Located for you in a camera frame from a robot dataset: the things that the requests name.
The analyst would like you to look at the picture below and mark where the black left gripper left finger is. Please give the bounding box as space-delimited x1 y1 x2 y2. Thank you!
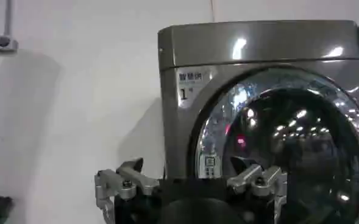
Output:
94 157 160 224

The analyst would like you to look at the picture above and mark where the grey dryer with label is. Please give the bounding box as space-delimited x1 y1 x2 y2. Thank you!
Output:
157 19 359 224

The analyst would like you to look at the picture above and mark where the round glass dryer door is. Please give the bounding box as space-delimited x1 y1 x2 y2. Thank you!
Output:
194 67 359 224

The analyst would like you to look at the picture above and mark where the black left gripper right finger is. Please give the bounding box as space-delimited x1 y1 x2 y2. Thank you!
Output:
227 156 288 224

